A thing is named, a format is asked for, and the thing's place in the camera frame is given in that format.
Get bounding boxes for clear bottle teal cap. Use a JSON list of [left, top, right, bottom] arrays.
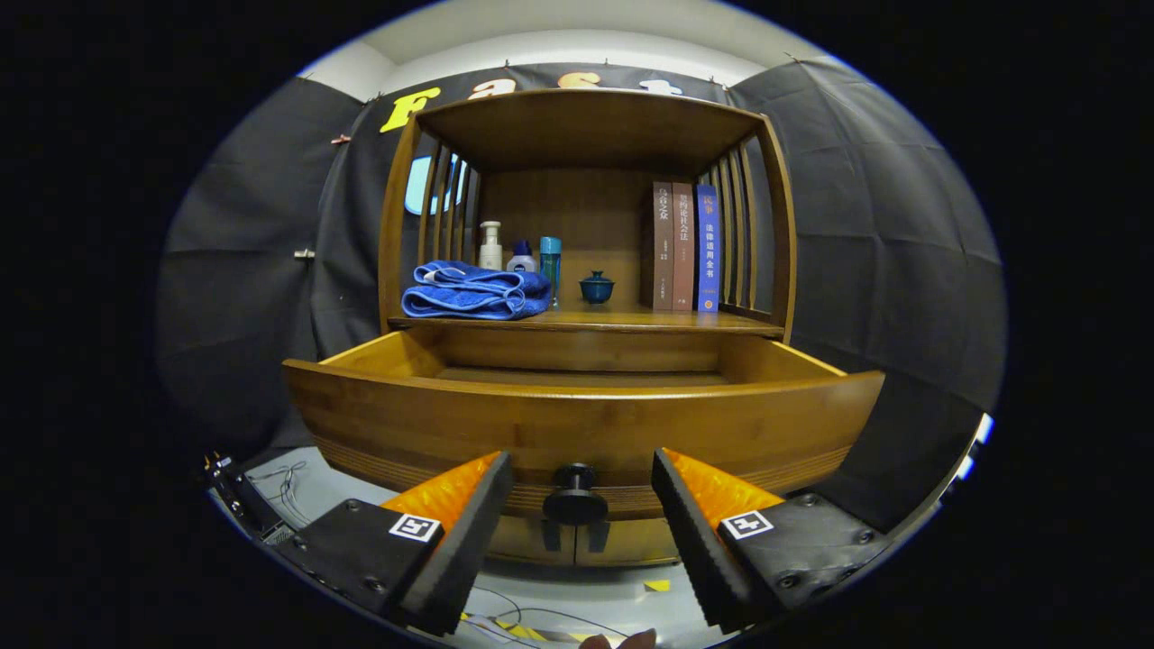
[[539, 236, 563, 309]]

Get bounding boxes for reddish brown book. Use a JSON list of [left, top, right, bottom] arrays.
[[672, 183, 697, 312]]

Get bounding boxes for wooden cabinet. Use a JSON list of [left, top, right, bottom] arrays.
[[282, 87, 886, 569]]

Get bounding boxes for blue book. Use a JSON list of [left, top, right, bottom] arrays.
[[694, 184, 721, 314]]

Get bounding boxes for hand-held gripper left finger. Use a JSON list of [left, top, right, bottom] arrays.
[[287, 451, 515, 637]]

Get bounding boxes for wooden countertop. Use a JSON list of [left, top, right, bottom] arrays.
[[388, 302, 785, 339]]

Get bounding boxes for wooden drawer with black knob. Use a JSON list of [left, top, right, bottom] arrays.
[[282, 324, 886, 526]]

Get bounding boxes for black floor device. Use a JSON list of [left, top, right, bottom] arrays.
[[206, 453, 294, 546]]

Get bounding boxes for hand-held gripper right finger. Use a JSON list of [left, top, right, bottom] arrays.
[[651, 448, 893, 634]]

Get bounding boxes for blue folded towel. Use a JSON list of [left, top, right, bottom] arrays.
[[401, 261, 553, 321]]

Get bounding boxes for wooden cabinet door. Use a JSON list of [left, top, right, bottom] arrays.
[[487, 514, 578, 567], [575, 518, 682, 567]]

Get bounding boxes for dark brown book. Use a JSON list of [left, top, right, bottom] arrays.
[[642, 180, 675, 312]]

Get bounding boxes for floor cables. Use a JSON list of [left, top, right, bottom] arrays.
[[460, 586, 632, 645]]

